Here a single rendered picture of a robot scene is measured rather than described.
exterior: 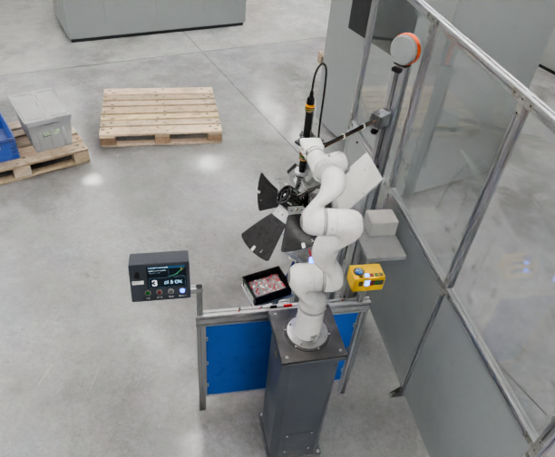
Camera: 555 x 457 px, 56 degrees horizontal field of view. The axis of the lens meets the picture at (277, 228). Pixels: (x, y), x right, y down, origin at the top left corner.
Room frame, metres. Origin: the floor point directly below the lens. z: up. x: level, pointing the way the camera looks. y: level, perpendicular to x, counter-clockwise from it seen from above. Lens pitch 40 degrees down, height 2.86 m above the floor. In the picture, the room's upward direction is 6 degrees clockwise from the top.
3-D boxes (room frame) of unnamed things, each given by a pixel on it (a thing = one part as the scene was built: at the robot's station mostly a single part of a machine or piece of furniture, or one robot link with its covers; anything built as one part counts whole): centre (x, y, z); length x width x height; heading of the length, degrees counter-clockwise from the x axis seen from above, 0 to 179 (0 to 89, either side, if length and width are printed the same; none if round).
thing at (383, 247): (2.37, -0.60, 0.85); 0.36 x 0.24 x 0.03; 14
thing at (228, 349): (1.75, -0.08, 0.45); 0.82 x 0.02 x 0.66; 104
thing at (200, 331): (1.65, 0.34, 0.39); 0.04 x 0.04 x 0.78; 14
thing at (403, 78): (2.67, -0.56, 0.90); 0.08 x 0.06 x 1.80; 49
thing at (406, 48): (2.67, -0.56, 1.88); 0.16 x 0.07 x 0.16; 49
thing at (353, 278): (1.84, -0.46, 1.02); 0.16 x 0.10 x 0.11; 104
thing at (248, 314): (1.75, -0.08, 0.82); 0.90 x 0.04 x 0.08; 104
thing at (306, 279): (1.53, -0.15, 1.25); 0.19 x 0.12 x 0.24; 96
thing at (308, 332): (1.53, -0.19, 1.04); 0.19 x 0.19 x 0.18
